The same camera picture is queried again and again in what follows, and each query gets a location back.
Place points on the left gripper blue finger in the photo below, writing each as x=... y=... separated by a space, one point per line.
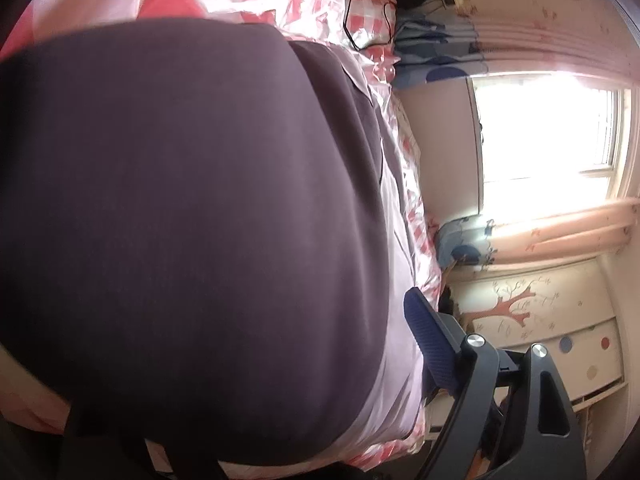
x=521 y=392

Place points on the lilac and purple padded jacket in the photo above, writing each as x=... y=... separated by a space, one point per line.
x=204 y=246

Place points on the tree painted white cabinet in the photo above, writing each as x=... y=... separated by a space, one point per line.
x=574 y=310

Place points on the blue patterned pink curtain right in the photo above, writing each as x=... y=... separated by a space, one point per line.
x=482 y=241

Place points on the blue patterned pink curtain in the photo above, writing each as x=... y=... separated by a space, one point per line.
x=431 y=49
x=482 y=241

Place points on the window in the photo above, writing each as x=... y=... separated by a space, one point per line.
x=551 y=142

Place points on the blue patterned pink curtain left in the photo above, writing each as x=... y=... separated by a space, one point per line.
x=431 y=49

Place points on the red white checkered bed cover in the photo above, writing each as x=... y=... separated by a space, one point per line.
x=361 y=28

